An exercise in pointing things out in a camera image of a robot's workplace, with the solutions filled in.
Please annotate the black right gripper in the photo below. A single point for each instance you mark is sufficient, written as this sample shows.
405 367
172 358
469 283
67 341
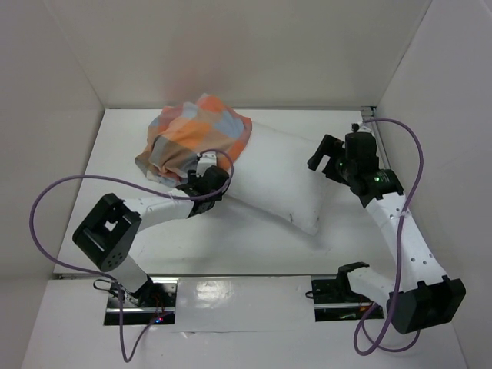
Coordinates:
331 162

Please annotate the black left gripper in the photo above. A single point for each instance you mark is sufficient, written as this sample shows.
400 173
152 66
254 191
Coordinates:
192 177

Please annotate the orange grey checked pillowcase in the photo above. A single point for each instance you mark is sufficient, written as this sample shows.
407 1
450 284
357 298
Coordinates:
181 132

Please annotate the white pillow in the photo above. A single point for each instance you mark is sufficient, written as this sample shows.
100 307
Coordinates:
272 175

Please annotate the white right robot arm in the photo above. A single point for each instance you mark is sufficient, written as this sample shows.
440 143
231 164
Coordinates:
427 297

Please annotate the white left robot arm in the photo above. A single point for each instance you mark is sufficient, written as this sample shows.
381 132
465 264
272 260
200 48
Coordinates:
107 233

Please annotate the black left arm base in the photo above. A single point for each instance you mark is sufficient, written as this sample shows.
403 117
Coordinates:
158 305

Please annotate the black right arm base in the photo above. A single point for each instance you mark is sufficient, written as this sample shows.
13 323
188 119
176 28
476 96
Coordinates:
332 304

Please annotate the aluminium table edge rail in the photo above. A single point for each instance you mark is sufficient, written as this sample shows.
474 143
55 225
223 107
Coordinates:
368 116

